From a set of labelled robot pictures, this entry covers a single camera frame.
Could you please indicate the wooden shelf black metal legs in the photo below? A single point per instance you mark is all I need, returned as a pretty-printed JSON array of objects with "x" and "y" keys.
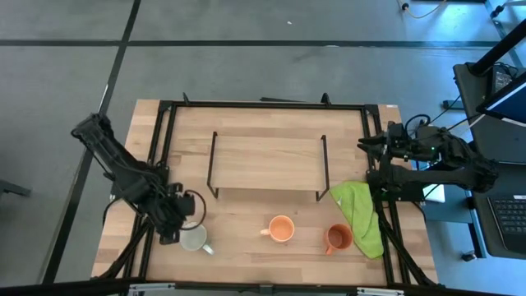
[{"x": 267, "y": 162}]

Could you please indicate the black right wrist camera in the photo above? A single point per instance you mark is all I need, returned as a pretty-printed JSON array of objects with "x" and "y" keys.
[{"x": 396, "y": 130}]

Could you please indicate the green cloth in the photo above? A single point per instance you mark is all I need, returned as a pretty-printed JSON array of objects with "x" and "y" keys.
[{"x": 359, "y": 214}]

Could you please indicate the black keyboard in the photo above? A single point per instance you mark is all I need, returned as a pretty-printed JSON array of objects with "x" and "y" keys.
[{"x": 509, "y": 222}]

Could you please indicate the cream mug orange interior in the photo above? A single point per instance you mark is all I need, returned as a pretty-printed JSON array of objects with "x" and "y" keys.
[{"x": 282, "y": 228}]

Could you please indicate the dark orange mug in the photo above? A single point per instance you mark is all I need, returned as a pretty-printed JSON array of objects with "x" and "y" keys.
[{"x": 338, "y": 237}]

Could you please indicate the black monitor blue screen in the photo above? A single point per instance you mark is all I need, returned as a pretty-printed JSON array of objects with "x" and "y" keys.
[{"x": 507, "y": 103}]

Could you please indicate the silver metal bracket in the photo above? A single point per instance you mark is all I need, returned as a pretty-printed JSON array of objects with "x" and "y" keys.
[
  {"x": 380, "y": 292},
  {"x": 152, "y": 288}
]

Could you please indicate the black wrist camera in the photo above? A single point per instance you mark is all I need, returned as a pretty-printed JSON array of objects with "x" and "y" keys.
[
  {"x": 396, "y": 130},
  {"x": 188, "y": 203}
]

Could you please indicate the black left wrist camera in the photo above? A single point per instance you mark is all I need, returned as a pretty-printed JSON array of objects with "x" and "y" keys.
[{"x": 188, "y": 203}]

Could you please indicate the black slanted pole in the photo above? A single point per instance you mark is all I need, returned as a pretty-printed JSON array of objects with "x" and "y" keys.
[{"x": 497, "y": 51}]

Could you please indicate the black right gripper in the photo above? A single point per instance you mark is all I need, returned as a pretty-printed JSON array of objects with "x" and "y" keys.
[{"x": 396, "y": 149}]

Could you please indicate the black side desk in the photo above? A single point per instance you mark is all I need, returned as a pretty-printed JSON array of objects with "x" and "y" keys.
[{"x": 493, "y": 144}]

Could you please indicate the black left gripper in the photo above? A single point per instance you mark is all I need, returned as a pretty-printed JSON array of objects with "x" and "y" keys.
[{"x": 172, "y": 211}]

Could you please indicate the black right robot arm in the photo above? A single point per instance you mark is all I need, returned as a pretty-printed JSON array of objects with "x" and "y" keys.
[{"x": 431, "y": 177}]

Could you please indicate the small white box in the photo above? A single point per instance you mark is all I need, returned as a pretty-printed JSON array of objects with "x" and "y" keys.
[{"x": 435, "y": 194}]

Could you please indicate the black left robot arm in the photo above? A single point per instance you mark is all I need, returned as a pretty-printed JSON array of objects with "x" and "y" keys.
[{"x": 119, "y": 164}]

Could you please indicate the blue-grey mug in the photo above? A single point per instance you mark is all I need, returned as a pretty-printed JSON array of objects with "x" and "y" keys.
[{"x": 194, "y": 238}]

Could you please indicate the grey chair base leg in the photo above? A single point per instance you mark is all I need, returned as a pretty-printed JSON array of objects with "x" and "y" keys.
[{"x": 12, "y": 188}]

